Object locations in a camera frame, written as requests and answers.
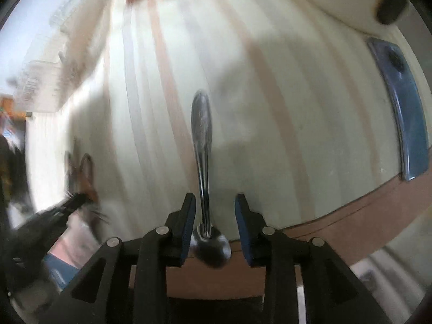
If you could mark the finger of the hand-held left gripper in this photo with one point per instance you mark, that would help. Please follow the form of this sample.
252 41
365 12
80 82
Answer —
64 209

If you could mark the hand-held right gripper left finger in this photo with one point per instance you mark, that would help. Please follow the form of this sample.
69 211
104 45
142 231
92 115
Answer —
189 229

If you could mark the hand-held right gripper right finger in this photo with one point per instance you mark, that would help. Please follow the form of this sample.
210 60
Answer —
241 229

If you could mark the steel spoon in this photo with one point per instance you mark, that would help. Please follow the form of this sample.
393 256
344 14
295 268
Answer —
202 135

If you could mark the clear plastic basket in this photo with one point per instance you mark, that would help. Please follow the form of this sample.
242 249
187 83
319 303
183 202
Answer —
44 94

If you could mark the blue stool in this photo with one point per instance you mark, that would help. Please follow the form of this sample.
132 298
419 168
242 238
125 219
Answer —
62 271

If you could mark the striped cat print table mat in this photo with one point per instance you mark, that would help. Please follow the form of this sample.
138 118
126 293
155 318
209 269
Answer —
287 91

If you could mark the blue smartphone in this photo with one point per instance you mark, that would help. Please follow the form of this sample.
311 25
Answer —
408 108

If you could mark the white pink electric kettle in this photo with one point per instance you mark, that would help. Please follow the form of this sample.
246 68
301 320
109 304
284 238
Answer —
337 3

